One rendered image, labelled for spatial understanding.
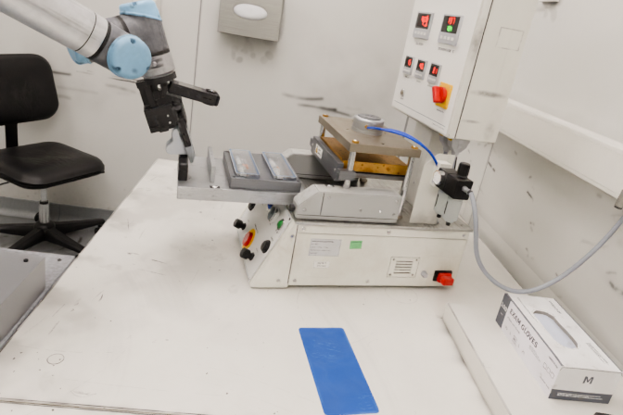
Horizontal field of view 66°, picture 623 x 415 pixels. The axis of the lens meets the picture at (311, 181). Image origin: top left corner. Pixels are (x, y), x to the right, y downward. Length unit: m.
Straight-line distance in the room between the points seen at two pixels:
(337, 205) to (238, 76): 1.68
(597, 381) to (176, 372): 0.74
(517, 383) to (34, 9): 1.03
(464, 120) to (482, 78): 0.10
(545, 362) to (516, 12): 0.71
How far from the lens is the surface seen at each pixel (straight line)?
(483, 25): 1.13
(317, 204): 1.08
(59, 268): 1.21
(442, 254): 1.26
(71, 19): 0.90
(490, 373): 1.02
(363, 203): 1.11
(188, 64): 2.70
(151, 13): 1.08
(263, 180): 1.10
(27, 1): 0.88
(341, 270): 1.17
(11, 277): 1.05
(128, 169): 2.92
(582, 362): 1.03
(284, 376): 0.93
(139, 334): 1.00
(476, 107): 1.16
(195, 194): 1.08
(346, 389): 0.94
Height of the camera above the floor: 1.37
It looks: 19 degrees down
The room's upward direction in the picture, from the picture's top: 10 degrees clockwise
